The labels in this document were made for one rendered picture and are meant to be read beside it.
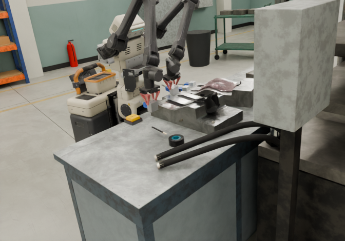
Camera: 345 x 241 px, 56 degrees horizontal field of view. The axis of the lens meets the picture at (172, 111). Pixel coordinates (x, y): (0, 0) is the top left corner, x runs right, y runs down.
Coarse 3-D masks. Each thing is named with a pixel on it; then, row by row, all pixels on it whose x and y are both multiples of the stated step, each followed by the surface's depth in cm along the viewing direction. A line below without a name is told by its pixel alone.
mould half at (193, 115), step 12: (168, 96) 207; (192, 96) 205; (168, 108) 190; (180, 108) 182; (192, 108) 175; (204, 108) 179; (228, 108) 188; (168, 120) 193; (192, 120) 178; (204, 120) 175; (216, 120) 174; (228, 120) 176; (240, 120) 185; (204, 132) 174
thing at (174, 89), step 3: (162, 84) 216; (174, 84) 210; (165, 87) 211; (171, 87) 207; (174, 87) 207; (177, 87) 208; (168, 90) 210; (171, 90) 207; (174, 90) 207; (177, 90) 209; (171, 93) 209; (174, 93) 208; (177, 93) 210
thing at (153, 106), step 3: (153, 99) 183; (141, 102) 188; (144, 102) 184; (150, 102) 180; (153, 102) 180; (156, 102) 181; (144, 105) 184; (150, 105) 179; (153, 105) 180; (156, 105) 181; (147, 108) 182; (150, 108) 180; (153, 108) 180; (156, 108) 182; (150, 111) 181; (153, 111) 181
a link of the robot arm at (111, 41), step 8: (136, 0) 185; (128, 8) 190; (136, 8) 187; (128, 16) 190; (128, 24) 192; (112, 32) 197; (120, 32) 195; (112, 40) 196; (128, 40) 201; (112, 48) 198
